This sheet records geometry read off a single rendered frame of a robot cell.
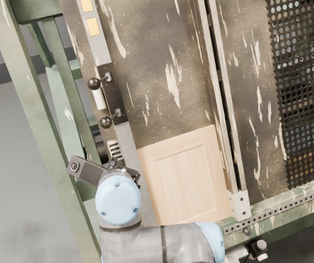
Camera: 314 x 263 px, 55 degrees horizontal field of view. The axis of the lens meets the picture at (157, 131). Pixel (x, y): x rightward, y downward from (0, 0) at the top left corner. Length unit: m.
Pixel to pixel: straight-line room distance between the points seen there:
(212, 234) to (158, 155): 0.59
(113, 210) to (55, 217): 1.89
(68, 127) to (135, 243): 1.25
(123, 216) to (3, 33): 0.67
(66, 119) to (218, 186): 0.94
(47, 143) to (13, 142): 1.82
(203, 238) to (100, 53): 0.66
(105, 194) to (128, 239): 0.09
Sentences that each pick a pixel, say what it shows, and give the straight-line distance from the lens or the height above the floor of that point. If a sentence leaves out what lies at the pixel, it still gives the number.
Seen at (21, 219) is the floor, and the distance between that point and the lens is 2.48.
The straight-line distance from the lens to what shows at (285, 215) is 1.46.
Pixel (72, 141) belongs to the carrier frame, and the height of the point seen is 0.79.
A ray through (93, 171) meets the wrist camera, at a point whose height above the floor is 1.53.
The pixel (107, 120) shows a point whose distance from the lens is 0.90.
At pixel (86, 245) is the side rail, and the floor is 1.02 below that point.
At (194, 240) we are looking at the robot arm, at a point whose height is 1.60.
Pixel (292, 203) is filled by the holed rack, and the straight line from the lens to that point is 1.45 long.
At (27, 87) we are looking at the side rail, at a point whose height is 1.48.
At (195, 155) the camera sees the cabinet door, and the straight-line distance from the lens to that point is 1.17.
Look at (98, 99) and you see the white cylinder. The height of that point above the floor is 1.39.
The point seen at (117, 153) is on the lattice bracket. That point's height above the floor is 1.22.
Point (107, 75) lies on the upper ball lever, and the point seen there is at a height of 1.46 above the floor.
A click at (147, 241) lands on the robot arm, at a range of 0.56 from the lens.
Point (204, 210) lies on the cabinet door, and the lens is 1.29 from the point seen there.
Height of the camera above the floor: 2.14
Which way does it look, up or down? 55 degrees down
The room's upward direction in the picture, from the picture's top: 2 degrees counter-clockwise
